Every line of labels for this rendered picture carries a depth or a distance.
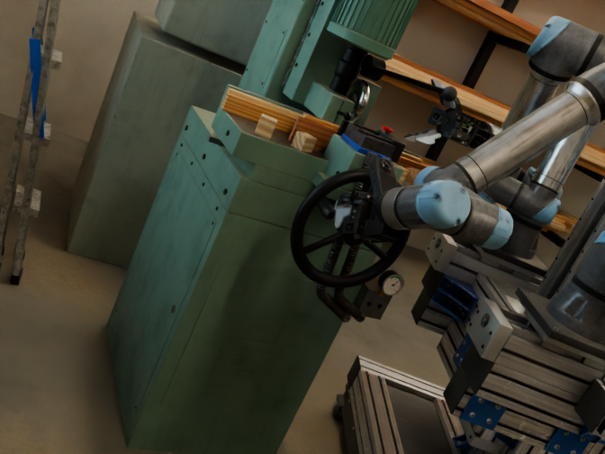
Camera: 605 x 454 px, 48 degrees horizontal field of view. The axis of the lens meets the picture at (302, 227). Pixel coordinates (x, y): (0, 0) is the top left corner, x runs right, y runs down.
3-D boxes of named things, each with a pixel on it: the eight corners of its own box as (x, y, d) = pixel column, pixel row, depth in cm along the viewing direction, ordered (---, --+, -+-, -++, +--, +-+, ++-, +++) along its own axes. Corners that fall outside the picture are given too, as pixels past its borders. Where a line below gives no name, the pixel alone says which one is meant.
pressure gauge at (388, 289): (374, 299, 175) (389, 272, 172) (368, 291, 178) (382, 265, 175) (394, 304, 178) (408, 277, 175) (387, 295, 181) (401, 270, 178)
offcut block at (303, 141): (301, 146, 161) (307, 132, 160) (311, 152, 160) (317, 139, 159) (290, 145, 158) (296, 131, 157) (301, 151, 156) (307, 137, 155)
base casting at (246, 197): (224, 211, 156) (239, 176, 153) (178, 131, 204) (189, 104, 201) (379, 253, 177) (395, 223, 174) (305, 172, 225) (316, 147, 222)
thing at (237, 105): (222, 110, 161) (229, 95, 160) (220, 107, 163) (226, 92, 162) (435, 185, 192) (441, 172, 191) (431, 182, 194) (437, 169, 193)
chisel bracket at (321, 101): (318, 126, 167) (332, 94, 165) (299, 109, 179) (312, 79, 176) (343, 135, 171) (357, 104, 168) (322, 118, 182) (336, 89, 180)
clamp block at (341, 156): (337, 187, 152) (354, 151, 150) (316, 166, 163) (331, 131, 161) (389, 204, 159) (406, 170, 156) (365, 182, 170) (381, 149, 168)
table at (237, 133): (241, 171, 142) (252, 146, 141) (209, 126, 168) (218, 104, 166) (456, 238, 171) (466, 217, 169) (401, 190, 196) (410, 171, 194)
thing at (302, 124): (289, 140, 161) (300, 116, 160) (287, 139, 162) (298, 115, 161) (369, 168, 173) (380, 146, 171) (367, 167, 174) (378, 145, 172)
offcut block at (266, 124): (270, 136, 157) (277, 120, 156) (269, 140, 154) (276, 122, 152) (255, 130, 156) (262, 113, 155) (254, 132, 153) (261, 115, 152)
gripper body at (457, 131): (464, 111, 158) (500, 127, 164) (444, 102, 165) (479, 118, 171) (448, 140, 160) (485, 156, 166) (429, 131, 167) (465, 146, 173)
